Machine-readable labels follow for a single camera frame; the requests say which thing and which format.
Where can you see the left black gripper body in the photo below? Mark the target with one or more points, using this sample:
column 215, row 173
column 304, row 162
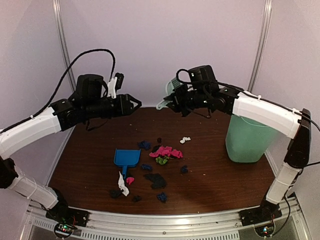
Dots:
column 117, row 110

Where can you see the small pink paper scrap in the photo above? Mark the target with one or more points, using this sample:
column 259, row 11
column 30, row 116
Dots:
column 130, row 180

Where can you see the mint green waste bin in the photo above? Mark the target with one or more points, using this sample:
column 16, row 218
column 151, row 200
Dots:
column 247, row 140

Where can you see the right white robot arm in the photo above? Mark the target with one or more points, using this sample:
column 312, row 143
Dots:
column 292, row 123

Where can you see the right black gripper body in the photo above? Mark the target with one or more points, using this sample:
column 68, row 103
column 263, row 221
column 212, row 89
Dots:
column 184, row 101

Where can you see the small white paper scrap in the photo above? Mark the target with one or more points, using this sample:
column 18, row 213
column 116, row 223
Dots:
column 185, row 139

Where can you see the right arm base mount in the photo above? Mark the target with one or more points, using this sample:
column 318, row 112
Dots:
column 262, row 218

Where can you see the left aluminium frame post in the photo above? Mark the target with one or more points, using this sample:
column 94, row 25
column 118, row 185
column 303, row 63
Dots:
column 63, row 42

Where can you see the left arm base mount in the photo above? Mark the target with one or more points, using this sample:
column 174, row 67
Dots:
column 67, row 219

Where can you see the dark blue scrap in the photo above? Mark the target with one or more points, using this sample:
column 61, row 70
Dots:
column 144, row 145
column 184, row 169
column 146, row 167
column 162, row 197

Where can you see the dark blue scrap front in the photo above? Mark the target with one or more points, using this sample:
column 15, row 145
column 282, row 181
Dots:
column 162, row 197

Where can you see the right aluminium frame post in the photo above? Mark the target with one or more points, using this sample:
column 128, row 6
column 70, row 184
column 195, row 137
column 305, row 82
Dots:
column 264, row 32

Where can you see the large black paper scrap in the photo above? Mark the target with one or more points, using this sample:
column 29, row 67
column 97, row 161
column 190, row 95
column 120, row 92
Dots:
column 158, row 182

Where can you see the small black scrap front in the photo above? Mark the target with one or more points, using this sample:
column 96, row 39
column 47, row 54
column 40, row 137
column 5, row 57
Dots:
column 136, row 198

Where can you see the large pink paper scrap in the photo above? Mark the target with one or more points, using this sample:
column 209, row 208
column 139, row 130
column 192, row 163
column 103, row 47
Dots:
column 166, row 151

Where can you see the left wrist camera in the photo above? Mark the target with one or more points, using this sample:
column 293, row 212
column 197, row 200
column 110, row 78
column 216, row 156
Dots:
column 115, row 84

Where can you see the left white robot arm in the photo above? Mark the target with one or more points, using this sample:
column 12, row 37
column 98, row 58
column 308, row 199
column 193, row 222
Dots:
column 57, row 117

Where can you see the green paper scrap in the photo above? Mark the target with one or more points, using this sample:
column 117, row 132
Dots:
column 162, row 160

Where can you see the black scrap under pink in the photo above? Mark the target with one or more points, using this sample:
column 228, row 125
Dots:
column 156, row 148

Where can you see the mint green hand brush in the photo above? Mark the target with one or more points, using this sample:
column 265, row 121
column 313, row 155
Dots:
column 169, row 89

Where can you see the front aluminium rail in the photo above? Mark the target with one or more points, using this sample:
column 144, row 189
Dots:
column 223, row 225

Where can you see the blue plastic dustpan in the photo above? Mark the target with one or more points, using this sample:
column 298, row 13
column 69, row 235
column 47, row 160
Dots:
column 126, row 158

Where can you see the long white paper scrap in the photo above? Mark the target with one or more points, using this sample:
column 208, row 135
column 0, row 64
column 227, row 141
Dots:
column 122, row 185

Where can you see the aluminium frame post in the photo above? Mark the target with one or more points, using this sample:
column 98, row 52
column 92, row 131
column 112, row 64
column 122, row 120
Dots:
column 264, row 32
column 63, row 42

